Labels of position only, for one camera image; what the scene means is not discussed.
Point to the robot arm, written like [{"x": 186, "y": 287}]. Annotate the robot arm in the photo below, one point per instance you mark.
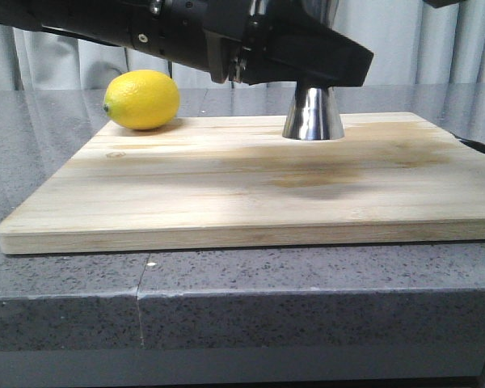
[{"x": 436, "y": 4}]

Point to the yellow lemon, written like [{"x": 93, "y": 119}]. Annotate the yellow lemon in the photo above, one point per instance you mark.
[{"x": 141, "y": 99}]

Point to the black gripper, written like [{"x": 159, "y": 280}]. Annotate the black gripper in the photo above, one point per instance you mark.
[{"x": 234, "y": 40}]

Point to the grey curtain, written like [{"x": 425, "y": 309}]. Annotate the grey curtain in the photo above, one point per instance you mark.
[{"x": 412, "y": 43}]

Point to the wooden cutting board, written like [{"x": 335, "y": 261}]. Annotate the wooden cutting board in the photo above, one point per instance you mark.
[{"x": 236, "y": 182}]

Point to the black cutting board handle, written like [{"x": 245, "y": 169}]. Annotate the black cutting board handle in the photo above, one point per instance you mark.
[{"x": 475, "y": 145}]

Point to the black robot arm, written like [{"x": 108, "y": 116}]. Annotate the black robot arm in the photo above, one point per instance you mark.
[{"x": 107, "y": 22}]

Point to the steel double jigger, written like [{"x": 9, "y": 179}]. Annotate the steel double jigger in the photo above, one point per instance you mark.
[{"x": 313, "y": 114}]

